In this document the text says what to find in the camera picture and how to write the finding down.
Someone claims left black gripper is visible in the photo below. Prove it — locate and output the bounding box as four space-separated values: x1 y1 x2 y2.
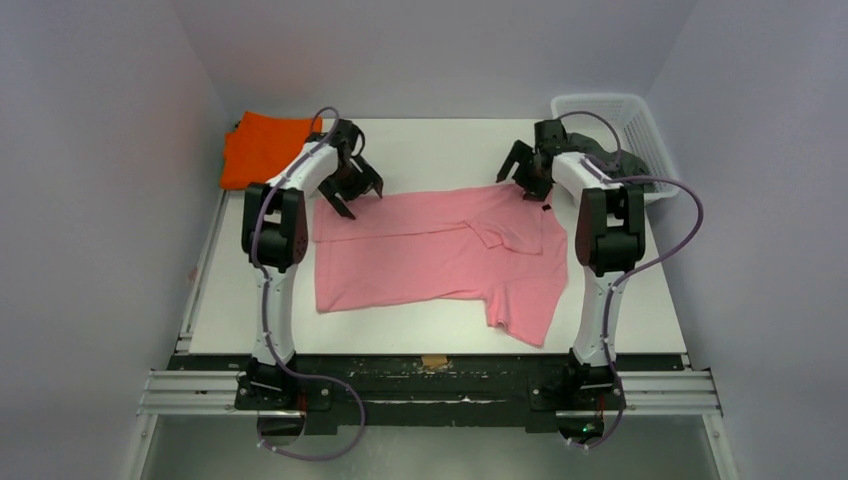
318 156 381 218

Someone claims pink t shirt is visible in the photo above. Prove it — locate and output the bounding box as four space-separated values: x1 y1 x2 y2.
312 185 568 347

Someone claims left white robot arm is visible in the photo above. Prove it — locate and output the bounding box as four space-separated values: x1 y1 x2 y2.
235 119 383 410

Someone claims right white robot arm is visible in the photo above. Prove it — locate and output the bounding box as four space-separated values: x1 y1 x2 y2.
496 119 646 407

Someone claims orange folded t shirt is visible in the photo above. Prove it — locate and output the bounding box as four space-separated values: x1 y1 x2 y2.
219 111 323 190

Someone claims grey crumpled t shirt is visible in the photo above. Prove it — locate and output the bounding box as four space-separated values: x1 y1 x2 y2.
567 132 650 179

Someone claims white plastic laundry basket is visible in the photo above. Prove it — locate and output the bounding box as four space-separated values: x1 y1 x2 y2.
550 93 679 204

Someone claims brown tape piece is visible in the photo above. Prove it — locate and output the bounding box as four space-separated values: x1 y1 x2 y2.
421 355 450 371

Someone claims black mounting base rail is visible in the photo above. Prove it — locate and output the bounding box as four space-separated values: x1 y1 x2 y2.
165 352 687 439

